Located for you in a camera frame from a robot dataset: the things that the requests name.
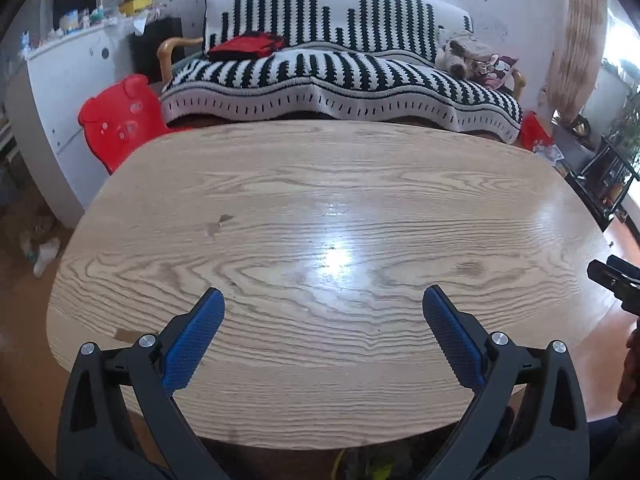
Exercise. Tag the red plastic pig chair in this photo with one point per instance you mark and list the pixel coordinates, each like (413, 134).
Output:
(120, 120)

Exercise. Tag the white cabinet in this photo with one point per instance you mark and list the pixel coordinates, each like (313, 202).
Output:
(60, 110)

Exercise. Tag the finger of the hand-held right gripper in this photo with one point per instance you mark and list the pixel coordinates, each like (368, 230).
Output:
(617, 280)

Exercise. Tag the person's right hand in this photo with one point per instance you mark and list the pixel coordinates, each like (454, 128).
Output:
(631, 365)

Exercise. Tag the white bottle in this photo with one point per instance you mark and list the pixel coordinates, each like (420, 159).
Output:
(45, 256)

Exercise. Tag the red cushion on sofa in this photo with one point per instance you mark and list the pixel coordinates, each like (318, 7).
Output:
(247, 45)

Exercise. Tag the black metal shelf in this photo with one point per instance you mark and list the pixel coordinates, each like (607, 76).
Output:
(607, 175)

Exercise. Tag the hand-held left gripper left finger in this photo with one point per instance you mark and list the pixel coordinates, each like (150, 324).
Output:
(192, 345)

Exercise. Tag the pink patterned pillow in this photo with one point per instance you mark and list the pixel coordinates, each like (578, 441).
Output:
(497, 72)

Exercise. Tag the yellow box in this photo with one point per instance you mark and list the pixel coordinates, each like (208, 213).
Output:
(135, 5)

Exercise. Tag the beige curtain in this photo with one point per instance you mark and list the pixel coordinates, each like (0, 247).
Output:
(577, 45)

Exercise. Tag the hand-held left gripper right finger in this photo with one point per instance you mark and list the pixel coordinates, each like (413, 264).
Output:
(452, 340)

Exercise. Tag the red bag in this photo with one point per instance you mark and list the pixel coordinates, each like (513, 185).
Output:
(535, 130)

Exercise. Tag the wooden sofa armrest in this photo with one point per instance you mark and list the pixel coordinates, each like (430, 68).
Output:
(172, 55)

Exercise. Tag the brown plush toy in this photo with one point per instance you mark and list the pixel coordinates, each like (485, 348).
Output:
(460, 52)

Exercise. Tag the striped black-white sofa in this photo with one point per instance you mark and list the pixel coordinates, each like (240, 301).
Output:
(350, 70)

